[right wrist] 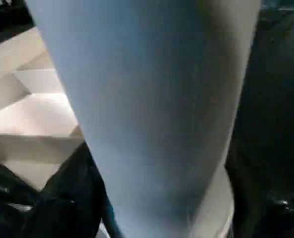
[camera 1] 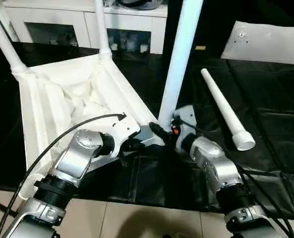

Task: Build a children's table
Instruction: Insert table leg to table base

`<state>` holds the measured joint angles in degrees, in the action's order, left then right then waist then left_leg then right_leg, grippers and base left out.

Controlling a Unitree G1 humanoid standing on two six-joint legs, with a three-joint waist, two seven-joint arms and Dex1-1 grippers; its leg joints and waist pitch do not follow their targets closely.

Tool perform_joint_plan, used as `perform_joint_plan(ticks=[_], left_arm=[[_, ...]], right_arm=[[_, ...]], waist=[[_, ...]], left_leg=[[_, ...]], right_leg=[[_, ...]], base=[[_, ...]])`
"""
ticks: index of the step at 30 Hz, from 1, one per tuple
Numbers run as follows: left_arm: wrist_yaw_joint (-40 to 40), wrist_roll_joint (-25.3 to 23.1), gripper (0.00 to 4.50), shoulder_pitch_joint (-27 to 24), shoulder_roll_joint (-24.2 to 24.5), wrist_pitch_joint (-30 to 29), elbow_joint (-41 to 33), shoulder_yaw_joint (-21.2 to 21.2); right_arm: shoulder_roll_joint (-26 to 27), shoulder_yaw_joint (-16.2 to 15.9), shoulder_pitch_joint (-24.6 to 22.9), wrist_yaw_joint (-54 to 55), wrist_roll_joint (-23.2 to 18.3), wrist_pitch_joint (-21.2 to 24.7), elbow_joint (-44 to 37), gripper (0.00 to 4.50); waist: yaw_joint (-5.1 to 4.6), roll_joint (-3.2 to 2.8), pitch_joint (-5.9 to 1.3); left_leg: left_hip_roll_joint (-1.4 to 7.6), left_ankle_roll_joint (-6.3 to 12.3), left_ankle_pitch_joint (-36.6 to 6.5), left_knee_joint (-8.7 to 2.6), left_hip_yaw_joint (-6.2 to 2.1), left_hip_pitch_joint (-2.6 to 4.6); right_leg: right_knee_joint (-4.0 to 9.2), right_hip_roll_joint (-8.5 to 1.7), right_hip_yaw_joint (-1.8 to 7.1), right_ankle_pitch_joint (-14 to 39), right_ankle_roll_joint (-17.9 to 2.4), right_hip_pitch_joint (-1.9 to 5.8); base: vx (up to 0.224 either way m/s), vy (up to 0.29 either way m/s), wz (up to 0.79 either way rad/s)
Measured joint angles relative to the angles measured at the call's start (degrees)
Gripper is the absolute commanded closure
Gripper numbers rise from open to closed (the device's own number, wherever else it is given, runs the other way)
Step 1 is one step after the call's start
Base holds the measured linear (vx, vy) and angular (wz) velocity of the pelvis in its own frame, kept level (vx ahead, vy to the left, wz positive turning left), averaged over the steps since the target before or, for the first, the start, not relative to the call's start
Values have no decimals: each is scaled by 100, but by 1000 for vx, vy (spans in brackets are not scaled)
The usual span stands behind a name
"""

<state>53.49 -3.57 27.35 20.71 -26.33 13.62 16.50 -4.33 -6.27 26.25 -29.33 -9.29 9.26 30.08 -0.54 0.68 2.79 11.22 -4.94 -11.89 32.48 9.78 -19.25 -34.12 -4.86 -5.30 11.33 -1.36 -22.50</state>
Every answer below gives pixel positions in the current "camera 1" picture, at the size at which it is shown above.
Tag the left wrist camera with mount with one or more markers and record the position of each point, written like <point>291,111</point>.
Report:
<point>123,126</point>

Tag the small tan label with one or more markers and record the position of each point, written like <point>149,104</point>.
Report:
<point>200,47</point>

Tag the grey round object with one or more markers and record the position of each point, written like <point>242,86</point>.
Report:
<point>137,3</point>

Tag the white plastic table top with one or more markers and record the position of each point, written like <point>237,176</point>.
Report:
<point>50,99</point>

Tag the black work mat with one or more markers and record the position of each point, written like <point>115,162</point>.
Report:
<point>261,99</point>

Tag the dark cabinet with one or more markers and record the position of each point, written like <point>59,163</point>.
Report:
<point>216,19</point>

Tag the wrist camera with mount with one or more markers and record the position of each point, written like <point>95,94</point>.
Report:
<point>123,126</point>
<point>186,114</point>

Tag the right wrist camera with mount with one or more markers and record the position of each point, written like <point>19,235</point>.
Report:
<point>186,114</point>

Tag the white board with round fitting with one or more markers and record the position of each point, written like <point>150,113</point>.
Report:
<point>266,42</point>

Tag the white glass-door cabinet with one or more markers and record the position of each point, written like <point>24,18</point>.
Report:
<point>50,15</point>

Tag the small white jar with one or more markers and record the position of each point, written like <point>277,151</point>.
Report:
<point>143,48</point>

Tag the white plastic table leg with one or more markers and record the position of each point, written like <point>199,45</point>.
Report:
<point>223,104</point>
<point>181,49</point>
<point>6,37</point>
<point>102,29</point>

